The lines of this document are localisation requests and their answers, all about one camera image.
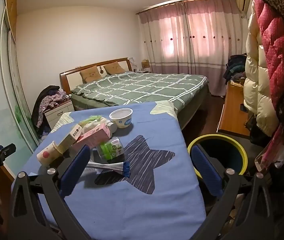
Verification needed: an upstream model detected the yellow white box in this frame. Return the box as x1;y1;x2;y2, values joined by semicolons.
57;124;83;153

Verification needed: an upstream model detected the paper cup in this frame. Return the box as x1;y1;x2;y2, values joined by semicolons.
37;141;63;165

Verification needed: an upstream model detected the green plastic bag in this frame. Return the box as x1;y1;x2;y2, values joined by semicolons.
79;115;102;128

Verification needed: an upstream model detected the black bag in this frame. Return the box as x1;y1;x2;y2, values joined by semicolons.
247;115;277;143

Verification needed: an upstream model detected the blue star blanket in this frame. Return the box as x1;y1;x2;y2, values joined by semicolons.
11;100;207;240

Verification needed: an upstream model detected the pink carton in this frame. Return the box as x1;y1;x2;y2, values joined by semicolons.
71;124;112;153

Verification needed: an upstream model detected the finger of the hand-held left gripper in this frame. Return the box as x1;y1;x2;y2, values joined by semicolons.
0;144;17;160

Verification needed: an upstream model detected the white bottle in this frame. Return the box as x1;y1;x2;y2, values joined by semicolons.
99;117;119;138

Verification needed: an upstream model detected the white round tub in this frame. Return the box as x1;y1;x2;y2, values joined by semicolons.
109;107;134;128

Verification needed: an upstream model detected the pile of dark clothes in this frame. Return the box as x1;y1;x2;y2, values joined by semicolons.
223;54;247;85

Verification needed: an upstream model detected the wooden bed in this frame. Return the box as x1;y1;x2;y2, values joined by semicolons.
60;57;210;130

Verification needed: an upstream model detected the dark jacket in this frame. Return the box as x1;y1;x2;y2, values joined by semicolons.
31;85;61;135

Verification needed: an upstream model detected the clear container green label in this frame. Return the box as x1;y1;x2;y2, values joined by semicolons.
92;137;126;162

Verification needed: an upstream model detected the pink white curtain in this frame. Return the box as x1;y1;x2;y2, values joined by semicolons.
137;0;245;98

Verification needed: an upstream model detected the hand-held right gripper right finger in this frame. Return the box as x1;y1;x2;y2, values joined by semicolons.
191;145;275;240

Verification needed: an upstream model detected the white green plastic cup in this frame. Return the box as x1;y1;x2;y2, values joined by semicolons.
82;121;100;133

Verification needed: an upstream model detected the cream puffer jacket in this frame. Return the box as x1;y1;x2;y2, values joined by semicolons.
243;5;282;138

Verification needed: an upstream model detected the red quilted jacket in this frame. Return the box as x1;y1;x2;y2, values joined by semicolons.
250;0;284;110

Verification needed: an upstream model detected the brown pillow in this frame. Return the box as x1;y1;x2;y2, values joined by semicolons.
79;68;100;83
103;61;126;75

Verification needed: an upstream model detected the white nightstand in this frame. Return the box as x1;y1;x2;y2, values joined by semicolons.
44;100;75;130

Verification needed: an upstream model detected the yellow rim bin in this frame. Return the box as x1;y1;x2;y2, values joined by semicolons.
187;134;248;180

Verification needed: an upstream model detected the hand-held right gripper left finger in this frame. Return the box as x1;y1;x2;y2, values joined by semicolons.
9;144;95;240

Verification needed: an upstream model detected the wooden desk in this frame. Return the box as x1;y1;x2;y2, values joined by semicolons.
217;80;251;138

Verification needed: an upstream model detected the pink patterned scarf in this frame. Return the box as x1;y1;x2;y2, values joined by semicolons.
254;122;284;175

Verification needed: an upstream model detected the green plaid quilt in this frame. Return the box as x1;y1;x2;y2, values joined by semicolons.
71;71;209;110

